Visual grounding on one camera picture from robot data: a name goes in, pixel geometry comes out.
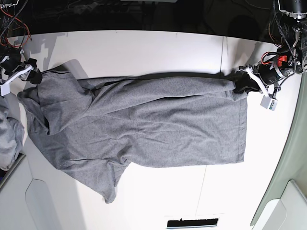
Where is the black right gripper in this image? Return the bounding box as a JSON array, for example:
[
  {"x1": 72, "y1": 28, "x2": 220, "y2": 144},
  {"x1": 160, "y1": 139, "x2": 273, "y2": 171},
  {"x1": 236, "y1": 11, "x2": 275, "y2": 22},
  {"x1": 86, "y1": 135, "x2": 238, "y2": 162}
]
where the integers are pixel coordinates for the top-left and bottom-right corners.
[{"x1": 0, "y1": 46, "x2": 42, "y2": 84}]

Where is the white panel left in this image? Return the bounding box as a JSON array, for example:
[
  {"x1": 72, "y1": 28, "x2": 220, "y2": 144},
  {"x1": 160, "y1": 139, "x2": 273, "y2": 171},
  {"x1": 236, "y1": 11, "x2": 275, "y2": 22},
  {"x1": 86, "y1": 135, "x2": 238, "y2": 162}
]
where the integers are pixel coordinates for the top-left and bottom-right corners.
[{"x1": 0, "y1": 153, "x2": 55, "y2": 230}]

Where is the grey t-shirt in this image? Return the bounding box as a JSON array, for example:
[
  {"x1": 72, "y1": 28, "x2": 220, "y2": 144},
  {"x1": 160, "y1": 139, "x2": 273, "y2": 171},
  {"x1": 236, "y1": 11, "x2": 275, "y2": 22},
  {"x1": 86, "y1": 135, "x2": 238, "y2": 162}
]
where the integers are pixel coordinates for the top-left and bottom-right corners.
[{"x1": 18, "y1": 70, "x2": 248, "y2": 203}]

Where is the white panel right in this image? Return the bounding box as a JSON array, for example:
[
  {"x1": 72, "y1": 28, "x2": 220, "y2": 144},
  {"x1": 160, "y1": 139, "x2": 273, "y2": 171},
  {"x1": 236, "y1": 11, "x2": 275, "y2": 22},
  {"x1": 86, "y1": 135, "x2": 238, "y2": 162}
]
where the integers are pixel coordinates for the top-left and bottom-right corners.
[{"x1": 259, "y1": 180, "x2": 307, "y2": 230}]

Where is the light grey cloth pile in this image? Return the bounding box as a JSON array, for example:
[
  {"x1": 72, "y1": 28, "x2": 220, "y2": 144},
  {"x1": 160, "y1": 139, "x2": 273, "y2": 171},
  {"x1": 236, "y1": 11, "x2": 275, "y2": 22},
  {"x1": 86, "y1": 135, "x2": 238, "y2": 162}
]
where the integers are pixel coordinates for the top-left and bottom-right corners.
[{"x1": 0, "y1": 96, "x2": 24, "y2": 171}]

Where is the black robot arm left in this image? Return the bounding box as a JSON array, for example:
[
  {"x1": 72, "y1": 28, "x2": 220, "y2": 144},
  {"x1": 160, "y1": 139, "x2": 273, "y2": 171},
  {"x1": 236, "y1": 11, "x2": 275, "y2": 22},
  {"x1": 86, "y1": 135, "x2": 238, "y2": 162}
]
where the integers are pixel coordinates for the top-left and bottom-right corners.
[{"x1": 234, "y1": 0, "x2": 307, "y2": 97}]

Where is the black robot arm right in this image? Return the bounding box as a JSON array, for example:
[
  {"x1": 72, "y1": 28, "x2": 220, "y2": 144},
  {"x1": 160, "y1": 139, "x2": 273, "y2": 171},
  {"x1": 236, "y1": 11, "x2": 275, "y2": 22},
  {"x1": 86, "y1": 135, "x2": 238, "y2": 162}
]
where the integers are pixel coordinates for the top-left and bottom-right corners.
[{"x1": 0, "y1": 0, "x2": 42, "y2": 86}]

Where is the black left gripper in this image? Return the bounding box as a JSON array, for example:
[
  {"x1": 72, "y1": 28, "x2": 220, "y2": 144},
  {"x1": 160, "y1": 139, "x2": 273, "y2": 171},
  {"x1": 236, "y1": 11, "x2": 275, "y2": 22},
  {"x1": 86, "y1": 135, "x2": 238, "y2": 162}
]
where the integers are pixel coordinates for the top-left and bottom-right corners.
[{"x1": 234, "y1": 61, "x2": 287, "y2": 93}]

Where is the white panel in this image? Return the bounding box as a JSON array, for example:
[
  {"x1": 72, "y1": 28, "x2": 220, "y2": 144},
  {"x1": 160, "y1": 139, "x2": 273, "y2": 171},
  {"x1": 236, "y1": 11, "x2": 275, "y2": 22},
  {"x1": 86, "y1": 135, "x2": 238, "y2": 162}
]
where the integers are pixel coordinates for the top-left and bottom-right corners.
[
  {"x1": 0, "y1": 153, "x2": 55, "y2": 230},
  {"x1": 259, "y1": 180, "x2": 307, "y2": 230}
]

